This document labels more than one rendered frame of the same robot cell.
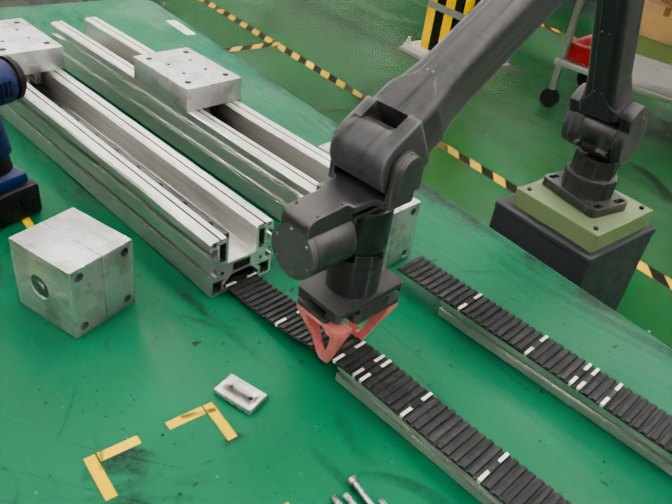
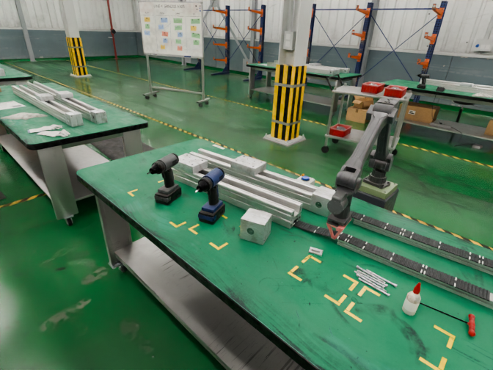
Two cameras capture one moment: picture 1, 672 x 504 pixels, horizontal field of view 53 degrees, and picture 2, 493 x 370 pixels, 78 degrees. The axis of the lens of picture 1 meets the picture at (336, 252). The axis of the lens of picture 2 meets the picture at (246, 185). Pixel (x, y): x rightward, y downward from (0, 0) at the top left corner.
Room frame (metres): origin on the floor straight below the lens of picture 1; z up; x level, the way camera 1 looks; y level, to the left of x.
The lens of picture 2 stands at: (-0.39, 0.44, 1.54)
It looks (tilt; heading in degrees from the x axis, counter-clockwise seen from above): 27 degrees down; 355
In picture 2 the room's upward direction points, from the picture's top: 2 degrees clockwise
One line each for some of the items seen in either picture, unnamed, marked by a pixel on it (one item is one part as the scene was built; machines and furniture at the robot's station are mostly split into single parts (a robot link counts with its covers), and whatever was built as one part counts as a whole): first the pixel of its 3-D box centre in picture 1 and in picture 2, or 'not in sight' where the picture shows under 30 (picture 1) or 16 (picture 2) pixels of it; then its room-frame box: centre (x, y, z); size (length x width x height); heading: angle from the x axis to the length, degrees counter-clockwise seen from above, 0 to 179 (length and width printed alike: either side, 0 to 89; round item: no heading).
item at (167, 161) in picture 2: not in sight; (163, 180); (0.89, 0.71, 0.89); 0.20 x 0.08 x 0.22; 153
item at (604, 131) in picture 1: (604, 137); (381, 164); (1.01, -0.39, 0.93); 0.09 x 0.05 x 0.10; 140
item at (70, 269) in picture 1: (83, 266); (257, 224); (0.63, 0.30, 0.83); 0.11 x 0.10 x 0.10; 152
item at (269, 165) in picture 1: (187, 111); (247, 175); (1.10, 0.30, 0.82); 0.80 x 0.10 x 0.09; 49
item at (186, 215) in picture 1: (86, 135); (225, 187); (0.96, 0.42, 0.82); 0.80 x 0.10 x 0.09; 49
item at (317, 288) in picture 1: (354, 268); (341, 211); (0.58, -0.02, 0.92); 0.10 x 0.07 x 0.07; 140
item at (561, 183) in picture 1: (590, 175); (378, 176); (1.03, -0.40, 0.85); 0.12 x 0.09 x 0.08; 34
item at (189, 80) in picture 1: (187, 85); (248, 167); (1.10, 0.30, 0.87); 0.16 x 0.11 x 0.07; 49
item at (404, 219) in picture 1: (374, 223); (325, 200); (0.82, -0.05, 0.83); 0.12 x 0.09 x 0.10; 139
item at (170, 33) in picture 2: not in sight; (173, 55); (6.67, 1.47, 0.97); 1.51 x 0.50 x 1.95; 63
